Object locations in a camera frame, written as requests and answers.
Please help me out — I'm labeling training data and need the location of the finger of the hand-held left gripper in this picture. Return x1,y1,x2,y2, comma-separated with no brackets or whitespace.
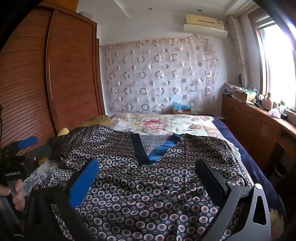
4,136,38,152
25,144,53,163

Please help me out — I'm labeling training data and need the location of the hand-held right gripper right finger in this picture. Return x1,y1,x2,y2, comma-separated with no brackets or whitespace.
195,158,271,241

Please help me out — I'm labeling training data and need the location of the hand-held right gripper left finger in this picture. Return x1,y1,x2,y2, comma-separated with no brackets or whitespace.
22,158,100,241

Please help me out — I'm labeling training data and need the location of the navy circle-print pajama top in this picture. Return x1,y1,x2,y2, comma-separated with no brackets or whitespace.
38,124,253,241

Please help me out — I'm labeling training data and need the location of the person's left hand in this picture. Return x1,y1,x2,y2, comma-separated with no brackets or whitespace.
0,179,25,212

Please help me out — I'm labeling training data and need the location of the navy blanket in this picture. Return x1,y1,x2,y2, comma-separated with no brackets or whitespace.
213,117,287,232

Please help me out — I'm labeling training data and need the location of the golden patterned pillow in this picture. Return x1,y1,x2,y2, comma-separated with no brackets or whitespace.
80,115,112,128

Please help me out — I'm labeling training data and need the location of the wooden side cabinet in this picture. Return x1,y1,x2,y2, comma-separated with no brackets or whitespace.
221,95,296,178

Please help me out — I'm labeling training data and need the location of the wooden slatted wardrobe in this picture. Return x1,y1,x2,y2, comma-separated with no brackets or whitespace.
0,5,106,156

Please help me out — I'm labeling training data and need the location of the cardboard box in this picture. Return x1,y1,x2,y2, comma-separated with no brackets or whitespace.
234,89,257,103

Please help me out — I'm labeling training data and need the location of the stack of magazines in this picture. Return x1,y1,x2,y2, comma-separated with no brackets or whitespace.
224,83,241,96

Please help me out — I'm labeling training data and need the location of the pink vase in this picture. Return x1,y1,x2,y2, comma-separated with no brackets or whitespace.
264,93,272,111

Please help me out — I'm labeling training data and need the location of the dark box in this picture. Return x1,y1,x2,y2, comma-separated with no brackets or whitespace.
281,109,296,126

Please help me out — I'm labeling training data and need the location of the sheer circle-print curtain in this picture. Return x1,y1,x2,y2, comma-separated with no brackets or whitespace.
100,37,219,114

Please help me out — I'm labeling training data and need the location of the pale window drape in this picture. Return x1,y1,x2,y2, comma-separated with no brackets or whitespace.
228,16,249,88

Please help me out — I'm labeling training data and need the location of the window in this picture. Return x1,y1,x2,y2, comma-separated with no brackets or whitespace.
254,11,296,116

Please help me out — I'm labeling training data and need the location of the wall air conditioner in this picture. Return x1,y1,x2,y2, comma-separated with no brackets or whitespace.
184,14,228,39

